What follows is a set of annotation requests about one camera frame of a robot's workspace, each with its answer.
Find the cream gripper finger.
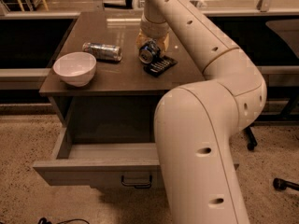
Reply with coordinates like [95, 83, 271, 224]
[135, 31, 149, 49]
[157, 35, 169, 52]

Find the blue pepsi can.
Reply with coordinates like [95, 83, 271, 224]
[139, 40, 161, 64]

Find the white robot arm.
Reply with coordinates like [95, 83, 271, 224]
[141, 0, 267, 224]

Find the silver blue energy drink can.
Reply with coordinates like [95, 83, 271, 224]
[82, 42, 122, 62]

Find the grey cabinet with glossy top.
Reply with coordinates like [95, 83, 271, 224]
[40, 10, 204, 144]

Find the open grey top drawer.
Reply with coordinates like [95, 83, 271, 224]
[33, 93, 240, 190]

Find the black snack packet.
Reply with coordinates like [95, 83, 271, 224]
[144, 56, 178, 77]

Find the white ceramic bowl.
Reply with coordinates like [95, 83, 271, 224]
[52, 52, 96, 87]

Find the black chair leg with caster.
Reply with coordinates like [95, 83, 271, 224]
[245, 127, 257, 151]

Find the black caster leg at right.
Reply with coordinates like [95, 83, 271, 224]
[273, 178, 299, 191]

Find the black drawer handle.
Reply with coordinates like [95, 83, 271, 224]
[121, 175, 152, 189]

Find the black cable on floor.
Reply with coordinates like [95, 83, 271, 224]
[37, 217, 91, 224]

